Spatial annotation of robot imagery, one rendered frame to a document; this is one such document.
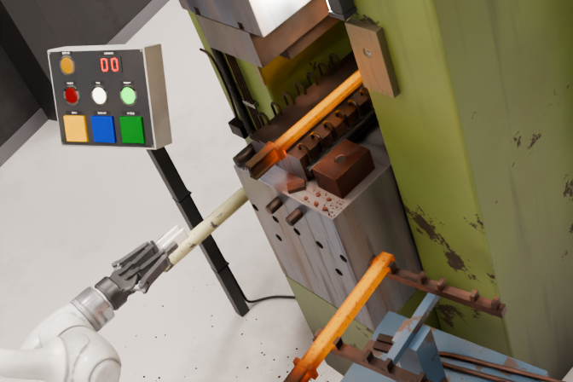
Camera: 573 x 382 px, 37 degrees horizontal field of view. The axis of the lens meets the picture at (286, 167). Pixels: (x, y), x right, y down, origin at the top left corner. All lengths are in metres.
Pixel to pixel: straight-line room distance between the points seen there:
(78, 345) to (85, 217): 2.16
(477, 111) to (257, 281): 1.61
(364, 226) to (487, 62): 0.54
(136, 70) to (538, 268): 1.17
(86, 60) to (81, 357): 0.97
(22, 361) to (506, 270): 1.12
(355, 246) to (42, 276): 1.94
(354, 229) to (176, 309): 1.35
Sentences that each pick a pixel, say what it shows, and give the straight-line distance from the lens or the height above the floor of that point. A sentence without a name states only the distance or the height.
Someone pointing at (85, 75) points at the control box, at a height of 1.14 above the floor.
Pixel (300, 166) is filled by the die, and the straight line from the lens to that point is 2.05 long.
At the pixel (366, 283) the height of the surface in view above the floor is 0.94.
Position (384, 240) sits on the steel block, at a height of 0.72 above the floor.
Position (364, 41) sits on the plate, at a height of 1.32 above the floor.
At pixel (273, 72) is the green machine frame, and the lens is 2.25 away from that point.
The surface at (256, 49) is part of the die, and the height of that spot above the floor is 1.32.
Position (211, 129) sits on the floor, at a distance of 3.98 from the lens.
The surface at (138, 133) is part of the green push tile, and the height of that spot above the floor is 1.00.
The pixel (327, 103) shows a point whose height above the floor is 1.01.
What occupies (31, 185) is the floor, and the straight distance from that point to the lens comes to 4.25.
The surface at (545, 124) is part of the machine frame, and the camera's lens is 2.02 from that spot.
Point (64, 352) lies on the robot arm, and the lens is 1.74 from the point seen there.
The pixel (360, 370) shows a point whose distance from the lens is 2.00.
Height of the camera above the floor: 2.27
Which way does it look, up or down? 39 degrees down
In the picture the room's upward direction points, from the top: 23 degrees counter-clockwise
